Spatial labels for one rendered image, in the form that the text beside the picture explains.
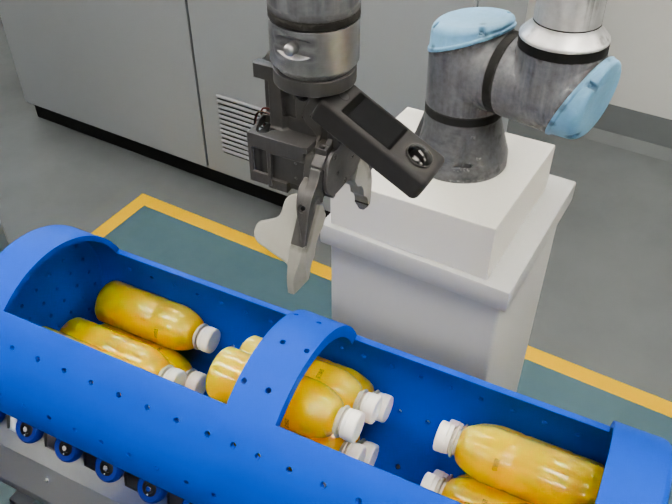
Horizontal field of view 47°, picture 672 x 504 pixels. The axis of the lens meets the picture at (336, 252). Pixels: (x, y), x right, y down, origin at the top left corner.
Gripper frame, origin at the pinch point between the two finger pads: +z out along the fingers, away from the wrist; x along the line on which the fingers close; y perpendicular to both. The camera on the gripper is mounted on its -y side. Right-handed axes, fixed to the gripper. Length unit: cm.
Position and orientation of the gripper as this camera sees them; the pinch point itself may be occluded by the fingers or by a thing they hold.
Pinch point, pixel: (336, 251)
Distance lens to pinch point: 76.6
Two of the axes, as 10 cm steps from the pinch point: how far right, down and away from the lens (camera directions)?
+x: -4.6, 5.7, -6.8
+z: 0.0, 7.6, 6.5
